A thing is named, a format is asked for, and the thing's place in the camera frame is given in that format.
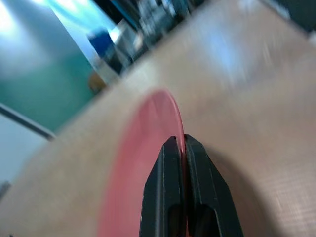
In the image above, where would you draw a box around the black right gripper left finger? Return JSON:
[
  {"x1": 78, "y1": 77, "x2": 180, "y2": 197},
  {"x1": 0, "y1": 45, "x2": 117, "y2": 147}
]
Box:
[{"x1": 139, "y1": 136, "x2": 186, "y2": 237}]

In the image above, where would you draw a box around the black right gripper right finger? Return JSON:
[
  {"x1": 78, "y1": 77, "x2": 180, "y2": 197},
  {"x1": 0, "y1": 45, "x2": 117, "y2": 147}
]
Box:
[{"x1": 184, "y1": 134, "x2": 244, "y2": 237}]

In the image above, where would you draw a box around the pink plastic plate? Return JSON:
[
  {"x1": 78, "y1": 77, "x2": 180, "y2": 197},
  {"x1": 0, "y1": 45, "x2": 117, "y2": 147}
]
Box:
[{"x1": 96, "y1": 88, "x2": 192, "y2": 237}]

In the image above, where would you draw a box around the brown round object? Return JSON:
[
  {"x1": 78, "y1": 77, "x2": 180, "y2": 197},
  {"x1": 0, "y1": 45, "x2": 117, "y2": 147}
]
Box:
[{"x1": 88, "y1": 72, "x2": 106, "y2": 92}]

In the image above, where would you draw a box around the blue container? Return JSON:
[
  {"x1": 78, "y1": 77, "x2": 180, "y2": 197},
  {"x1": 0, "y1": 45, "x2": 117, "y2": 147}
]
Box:
[{"x1": 86, "y1": 26, "x2": 117, "y2": 73}]

